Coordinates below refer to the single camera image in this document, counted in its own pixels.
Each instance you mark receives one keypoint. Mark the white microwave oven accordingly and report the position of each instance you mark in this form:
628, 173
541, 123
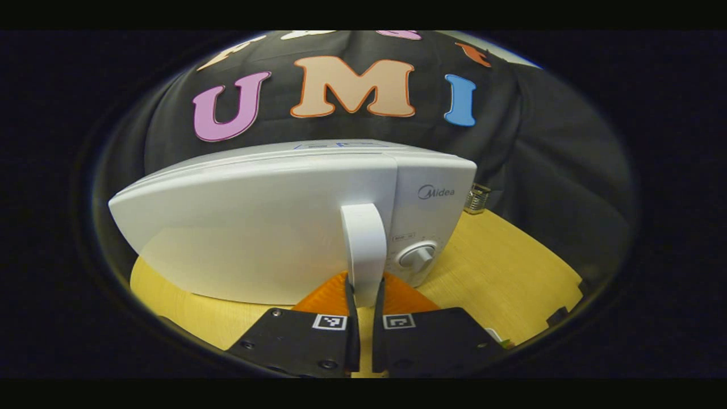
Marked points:
255, 227

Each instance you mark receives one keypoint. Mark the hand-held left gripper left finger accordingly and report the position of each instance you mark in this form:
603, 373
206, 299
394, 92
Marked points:
352, 329

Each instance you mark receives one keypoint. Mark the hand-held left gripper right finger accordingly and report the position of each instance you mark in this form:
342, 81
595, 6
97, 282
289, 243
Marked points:
379, 332

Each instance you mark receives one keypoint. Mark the black table edge bracket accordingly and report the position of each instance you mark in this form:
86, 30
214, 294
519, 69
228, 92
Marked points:
558, 316
585, 286

